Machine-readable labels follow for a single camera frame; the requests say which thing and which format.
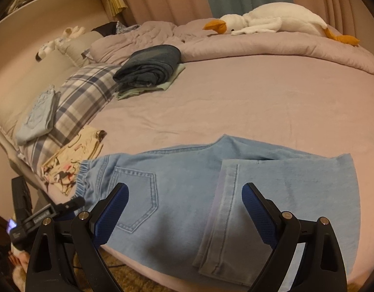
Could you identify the folded dark denim jeans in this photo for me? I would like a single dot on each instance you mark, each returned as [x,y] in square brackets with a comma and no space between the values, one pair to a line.
[148,68]

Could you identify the pink quilted comforter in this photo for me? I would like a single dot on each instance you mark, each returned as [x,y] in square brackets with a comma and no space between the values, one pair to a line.
[197,44]

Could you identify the light blue denim pants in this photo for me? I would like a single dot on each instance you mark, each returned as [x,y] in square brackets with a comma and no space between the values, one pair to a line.
[185,217]

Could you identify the cream printed folded garment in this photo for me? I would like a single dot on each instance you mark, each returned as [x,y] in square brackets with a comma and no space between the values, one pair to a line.
[62,168]

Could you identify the beige headboard shelf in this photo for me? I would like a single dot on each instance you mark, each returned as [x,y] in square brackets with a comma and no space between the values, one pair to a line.
[25,30]

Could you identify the brown fuzzy rug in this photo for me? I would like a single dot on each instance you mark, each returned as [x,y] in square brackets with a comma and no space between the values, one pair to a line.
[127,278]

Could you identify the blue plaid pillow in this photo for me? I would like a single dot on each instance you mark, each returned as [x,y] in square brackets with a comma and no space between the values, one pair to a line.
[81,97]

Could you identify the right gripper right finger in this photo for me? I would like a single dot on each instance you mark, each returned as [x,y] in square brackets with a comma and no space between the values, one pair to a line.
[321,267]

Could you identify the white goose plush toy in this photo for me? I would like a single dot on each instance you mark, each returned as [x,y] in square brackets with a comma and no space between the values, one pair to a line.
[277,17]

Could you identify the folded light green cloth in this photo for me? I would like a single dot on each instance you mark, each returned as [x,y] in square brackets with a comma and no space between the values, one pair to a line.
[122,95]

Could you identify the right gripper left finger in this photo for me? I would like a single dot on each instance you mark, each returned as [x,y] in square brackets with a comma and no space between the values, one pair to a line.
[49,266]

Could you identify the small folded light denim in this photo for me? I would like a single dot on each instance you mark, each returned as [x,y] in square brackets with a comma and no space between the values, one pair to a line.
[40,120]

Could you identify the small white plush toy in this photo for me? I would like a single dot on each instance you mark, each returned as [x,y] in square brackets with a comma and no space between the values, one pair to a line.
[67,35]

